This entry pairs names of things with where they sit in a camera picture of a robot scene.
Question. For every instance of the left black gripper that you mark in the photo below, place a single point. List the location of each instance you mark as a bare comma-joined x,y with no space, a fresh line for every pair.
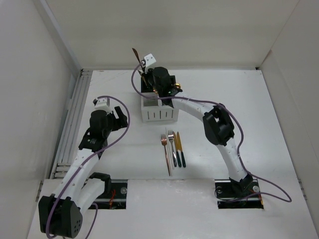
119,123

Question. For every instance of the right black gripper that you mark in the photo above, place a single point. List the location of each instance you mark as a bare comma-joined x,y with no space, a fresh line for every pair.
150,70

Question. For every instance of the rose gold fork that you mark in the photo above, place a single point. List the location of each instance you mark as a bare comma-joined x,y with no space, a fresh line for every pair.
164,144

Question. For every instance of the rose gold knife green handle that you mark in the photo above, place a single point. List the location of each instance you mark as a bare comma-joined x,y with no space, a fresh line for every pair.
181,151

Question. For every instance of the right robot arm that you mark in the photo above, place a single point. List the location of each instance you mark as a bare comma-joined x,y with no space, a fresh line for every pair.
217,123

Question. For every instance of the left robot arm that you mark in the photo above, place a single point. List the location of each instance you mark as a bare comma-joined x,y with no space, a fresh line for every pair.
61,213

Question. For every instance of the black utensil caddy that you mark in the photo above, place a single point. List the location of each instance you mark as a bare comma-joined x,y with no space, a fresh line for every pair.
146,88

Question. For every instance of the white utensil caddy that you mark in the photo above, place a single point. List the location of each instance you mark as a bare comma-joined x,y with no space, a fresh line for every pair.
154,110

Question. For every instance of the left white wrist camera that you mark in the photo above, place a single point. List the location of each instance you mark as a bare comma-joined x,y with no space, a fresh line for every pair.
102,104

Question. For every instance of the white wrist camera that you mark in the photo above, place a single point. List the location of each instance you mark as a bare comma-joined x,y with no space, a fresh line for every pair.
148,61
102,104

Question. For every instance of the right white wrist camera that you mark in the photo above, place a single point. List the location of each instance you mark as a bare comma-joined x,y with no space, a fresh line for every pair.
148,61

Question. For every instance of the silver fork green handle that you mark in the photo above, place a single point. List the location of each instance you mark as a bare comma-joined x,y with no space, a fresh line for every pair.
171,140

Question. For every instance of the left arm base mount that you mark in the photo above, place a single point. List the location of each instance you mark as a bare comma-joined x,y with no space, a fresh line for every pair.
114,197

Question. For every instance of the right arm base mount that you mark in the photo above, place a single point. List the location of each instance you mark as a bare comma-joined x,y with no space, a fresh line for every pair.
228,198

